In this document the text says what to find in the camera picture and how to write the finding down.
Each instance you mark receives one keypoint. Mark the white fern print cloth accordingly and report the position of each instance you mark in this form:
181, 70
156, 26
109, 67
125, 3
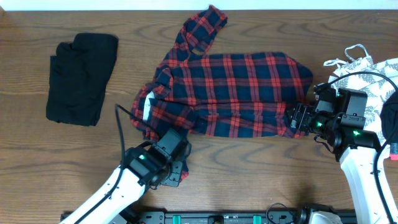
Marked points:
377, 89

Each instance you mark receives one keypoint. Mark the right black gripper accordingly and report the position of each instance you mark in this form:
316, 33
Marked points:
301, 116

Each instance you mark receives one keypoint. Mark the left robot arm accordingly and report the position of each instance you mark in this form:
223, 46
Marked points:
147, 166

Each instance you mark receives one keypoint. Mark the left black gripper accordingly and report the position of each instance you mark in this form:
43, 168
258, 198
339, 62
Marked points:
175, 181

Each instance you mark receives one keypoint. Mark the red navy plaid shirt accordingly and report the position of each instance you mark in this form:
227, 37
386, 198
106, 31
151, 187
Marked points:
244, 95

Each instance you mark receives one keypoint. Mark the dark navy garment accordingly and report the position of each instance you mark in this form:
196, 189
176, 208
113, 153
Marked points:
389, 119

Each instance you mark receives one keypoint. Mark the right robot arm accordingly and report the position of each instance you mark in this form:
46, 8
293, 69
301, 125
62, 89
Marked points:
337, 121

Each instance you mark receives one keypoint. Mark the red object at edge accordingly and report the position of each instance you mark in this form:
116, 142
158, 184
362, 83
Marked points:
394, 151

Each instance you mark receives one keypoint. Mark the black folded garment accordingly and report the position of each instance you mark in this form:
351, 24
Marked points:
79, 73

